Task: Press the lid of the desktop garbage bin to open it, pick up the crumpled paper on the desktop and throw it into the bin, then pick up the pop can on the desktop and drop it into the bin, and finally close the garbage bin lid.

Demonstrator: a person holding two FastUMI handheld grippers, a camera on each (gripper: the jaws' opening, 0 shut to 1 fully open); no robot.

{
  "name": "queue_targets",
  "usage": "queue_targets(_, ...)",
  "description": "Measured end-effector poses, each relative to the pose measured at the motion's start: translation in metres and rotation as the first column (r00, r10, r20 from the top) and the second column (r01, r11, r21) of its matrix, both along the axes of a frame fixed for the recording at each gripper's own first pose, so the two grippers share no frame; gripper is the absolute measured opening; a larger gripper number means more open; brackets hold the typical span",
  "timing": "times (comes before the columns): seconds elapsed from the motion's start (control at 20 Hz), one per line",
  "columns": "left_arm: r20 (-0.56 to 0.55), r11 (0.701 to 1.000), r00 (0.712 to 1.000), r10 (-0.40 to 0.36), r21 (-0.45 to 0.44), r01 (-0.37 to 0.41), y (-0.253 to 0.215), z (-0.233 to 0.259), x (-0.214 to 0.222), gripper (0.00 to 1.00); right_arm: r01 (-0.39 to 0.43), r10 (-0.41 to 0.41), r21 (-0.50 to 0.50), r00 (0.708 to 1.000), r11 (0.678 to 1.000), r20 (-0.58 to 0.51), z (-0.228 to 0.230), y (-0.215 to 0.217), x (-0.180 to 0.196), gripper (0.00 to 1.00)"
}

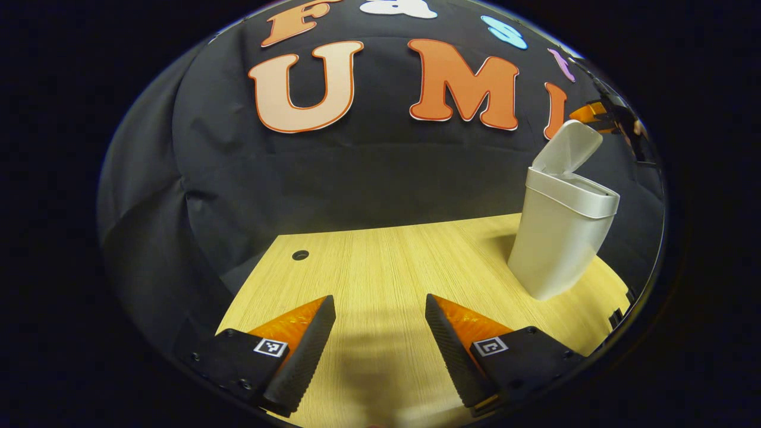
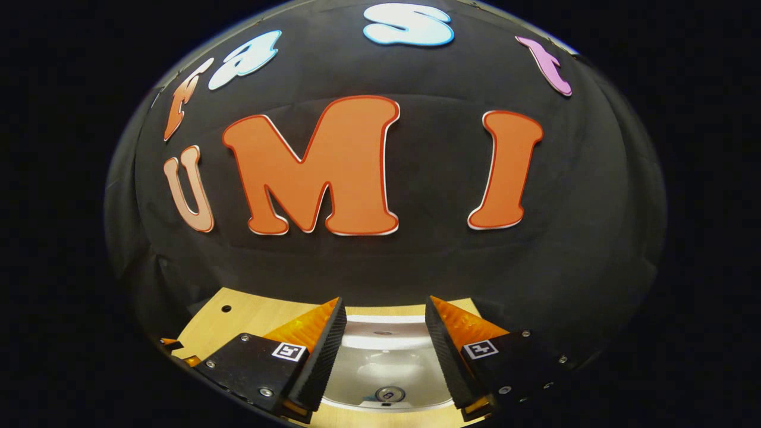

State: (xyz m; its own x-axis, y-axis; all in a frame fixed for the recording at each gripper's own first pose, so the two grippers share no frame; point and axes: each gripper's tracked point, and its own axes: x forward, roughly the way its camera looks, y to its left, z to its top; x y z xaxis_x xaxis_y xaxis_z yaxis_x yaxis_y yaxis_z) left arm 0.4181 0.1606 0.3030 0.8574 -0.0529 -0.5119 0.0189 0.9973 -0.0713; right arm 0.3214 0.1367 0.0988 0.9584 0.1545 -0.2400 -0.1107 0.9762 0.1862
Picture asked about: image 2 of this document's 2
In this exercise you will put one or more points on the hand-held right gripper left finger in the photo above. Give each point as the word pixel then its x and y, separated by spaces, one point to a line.
pixel 324 362

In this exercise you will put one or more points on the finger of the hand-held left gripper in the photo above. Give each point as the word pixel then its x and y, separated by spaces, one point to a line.
pixel 191 361
pixel 171 343

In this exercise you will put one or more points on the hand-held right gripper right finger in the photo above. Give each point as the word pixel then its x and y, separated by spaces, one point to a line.
pixel 446 362

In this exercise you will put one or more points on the white desktop garbage bin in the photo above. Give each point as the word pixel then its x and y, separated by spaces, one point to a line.
pixel 386 356

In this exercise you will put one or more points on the blue pop can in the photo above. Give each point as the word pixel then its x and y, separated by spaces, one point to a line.
pixel 390 395

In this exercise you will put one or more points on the wooden desktop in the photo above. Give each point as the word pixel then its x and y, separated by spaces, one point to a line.
pixel 255 315

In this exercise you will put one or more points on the black backdrop cloth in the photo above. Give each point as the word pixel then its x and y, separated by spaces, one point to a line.
pixel 428 255

